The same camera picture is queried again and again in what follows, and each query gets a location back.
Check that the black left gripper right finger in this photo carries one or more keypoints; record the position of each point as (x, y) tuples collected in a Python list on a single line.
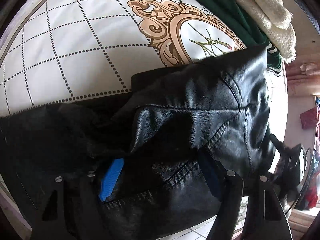
[(265, 217)]

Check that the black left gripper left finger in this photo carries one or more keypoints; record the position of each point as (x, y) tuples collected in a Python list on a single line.
[(75, 211)]

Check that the black leather jacket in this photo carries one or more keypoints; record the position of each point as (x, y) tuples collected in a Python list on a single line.
[(170, 118)]

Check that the white floral bed quilt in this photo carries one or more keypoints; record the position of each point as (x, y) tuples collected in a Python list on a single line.
[(69, 51)]

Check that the cream fluffy folded garment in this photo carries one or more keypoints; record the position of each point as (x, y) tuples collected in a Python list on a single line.
[(275, 21)]

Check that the dark green folded garment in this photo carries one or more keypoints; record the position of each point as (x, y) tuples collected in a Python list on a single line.
[(245, 28)]

